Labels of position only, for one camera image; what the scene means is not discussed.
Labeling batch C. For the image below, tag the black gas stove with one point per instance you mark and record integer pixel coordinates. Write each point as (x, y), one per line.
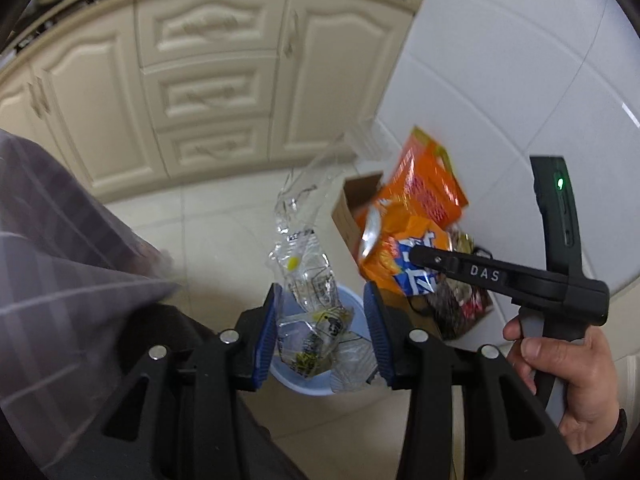
(75, 5)

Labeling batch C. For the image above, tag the clear plastic wrapper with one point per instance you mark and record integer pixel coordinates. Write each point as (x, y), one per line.
(305, 270)

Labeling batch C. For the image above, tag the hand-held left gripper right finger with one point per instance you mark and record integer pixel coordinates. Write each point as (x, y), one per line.
(377, 335)

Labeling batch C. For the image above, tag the brown cardboard box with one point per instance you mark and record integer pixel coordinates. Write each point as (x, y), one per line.
(345, 215)

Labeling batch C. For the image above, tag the light blue plastic bin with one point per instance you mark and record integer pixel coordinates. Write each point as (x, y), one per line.
(295, 385)

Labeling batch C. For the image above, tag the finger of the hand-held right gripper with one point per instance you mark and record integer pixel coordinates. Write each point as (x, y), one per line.
(460, 267)

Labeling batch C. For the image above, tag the cream kitchen cabinet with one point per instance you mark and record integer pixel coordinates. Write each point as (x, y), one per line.
(272, 85)

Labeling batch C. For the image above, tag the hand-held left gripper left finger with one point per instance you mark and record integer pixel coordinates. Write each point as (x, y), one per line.
(266, 330)

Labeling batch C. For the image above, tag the person's right forearm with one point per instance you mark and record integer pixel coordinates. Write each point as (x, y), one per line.
(607, 440)

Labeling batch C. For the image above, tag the orange snack bag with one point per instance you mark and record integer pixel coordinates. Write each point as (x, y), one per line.
(385, 255)

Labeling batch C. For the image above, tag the person's right hand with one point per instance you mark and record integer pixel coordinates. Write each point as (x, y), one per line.
(595, 390)

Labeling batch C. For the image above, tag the gold and black snack packet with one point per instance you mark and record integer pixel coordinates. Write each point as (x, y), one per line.
(460, 310)

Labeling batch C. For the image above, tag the grey checked tablecloth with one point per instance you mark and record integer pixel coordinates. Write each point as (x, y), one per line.
(60, 270)

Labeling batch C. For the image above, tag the large orange bag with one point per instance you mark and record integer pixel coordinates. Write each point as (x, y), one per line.
(425, 185)

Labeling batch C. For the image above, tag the cream cabinet drawer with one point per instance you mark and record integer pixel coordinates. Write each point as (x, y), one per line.
(210, 92)
(210, 25)
(215, 147)

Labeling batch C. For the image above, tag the cream cabinet door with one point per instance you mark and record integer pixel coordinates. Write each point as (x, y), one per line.
(340, 70)
(20, 105)
(95, 105)

